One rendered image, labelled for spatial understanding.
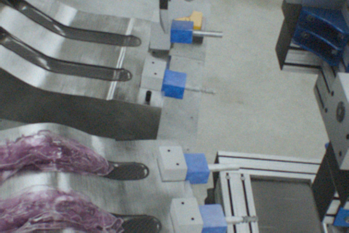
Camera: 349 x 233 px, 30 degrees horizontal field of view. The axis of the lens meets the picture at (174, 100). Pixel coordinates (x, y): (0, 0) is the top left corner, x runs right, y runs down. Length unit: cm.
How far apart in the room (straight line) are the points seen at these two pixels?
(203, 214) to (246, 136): 150
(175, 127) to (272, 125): 136
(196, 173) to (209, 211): 8
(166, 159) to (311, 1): 58
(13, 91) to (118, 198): 28
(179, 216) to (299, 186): 111
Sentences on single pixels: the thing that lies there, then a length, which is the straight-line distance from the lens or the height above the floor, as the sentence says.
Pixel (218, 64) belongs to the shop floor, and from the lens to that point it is 277.
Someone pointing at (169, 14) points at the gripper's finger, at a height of 98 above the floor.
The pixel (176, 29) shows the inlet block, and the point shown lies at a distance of 119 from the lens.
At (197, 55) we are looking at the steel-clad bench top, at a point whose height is 80.
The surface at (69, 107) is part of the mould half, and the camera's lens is 112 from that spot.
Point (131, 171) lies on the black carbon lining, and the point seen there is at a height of 85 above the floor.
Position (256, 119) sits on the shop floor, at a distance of 253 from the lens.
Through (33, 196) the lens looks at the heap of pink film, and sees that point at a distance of 90.
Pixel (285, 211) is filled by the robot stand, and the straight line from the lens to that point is 193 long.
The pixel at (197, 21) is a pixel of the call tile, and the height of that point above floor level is 84.
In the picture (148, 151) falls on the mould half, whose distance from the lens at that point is 106.
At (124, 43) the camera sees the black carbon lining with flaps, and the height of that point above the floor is 88.
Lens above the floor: 159
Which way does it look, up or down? 39 degrees down
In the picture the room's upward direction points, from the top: 11 degrees clockwise
